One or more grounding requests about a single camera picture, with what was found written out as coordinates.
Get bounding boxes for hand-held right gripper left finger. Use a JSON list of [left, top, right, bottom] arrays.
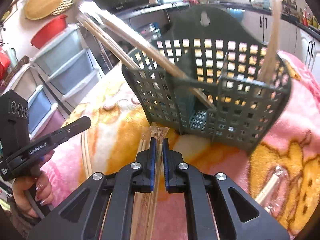
[[27, 137, 157, 240]]

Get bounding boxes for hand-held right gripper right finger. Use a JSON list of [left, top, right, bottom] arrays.
[[162, 139, 291, 240]]

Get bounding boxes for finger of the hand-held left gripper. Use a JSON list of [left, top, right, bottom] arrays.
[[47, 116, 92, 148]]

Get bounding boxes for chopstick pair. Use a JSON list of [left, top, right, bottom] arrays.
[[257, 0, 282, 90], [76, 15, 144, 78], [130, 126, 170, 240], [79, 1, 217, 110], [254, 171, 288, 213], [80, 132, 93, 178]]

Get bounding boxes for green plastic utensil basket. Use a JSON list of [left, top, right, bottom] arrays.
[[122, 5, 292, 157]]

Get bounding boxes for person's left hand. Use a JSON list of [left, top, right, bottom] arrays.
[[12, 150, 55, 218]]

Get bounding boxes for white drawer unit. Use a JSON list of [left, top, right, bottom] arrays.
[[5, 64, 68, 140]]

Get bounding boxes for pink printed blanket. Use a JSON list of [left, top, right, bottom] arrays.
[[40, 50, 320, 240]]

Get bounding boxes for wicker basket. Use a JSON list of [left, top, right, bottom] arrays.
[[2, 56, 30, 87]]

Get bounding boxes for light blue drawer unit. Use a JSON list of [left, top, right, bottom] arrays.
[[31, 26, 103, 100]]

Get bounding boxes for red hanging bag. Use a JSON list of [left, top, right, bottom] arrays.
[[0, 44, 12, 79]]

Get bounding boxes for red plastic basin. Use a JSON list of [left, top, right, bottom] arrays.
[[30, 14, 68, 49]]

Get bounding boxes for round bamboo tray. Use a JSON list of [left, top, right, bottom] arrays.
[[24, 0, 66, 20]]

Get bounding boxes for metal shelf table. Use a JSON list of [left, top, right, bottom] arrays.
[[110, 1, 190, 75]]

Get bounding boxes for white lower cabinets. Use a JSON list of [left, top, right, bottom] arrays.
[[235, 4, 320, 73]]

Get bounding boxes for blue hanging bin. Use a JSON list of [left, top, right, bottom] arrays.
[[230, 6, 247, 22]]

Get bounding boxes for black kitchen countertop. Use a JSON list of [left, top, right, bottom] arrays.
[[215, 0, 320, 34]]

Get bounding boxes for group of condiment bottles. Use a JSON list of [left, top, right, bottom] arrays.
[[299, 6, 320, 29]]

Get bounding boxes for black wire spice rack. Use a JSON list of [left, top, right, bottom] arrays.
[[281, 0, 299, 14]]

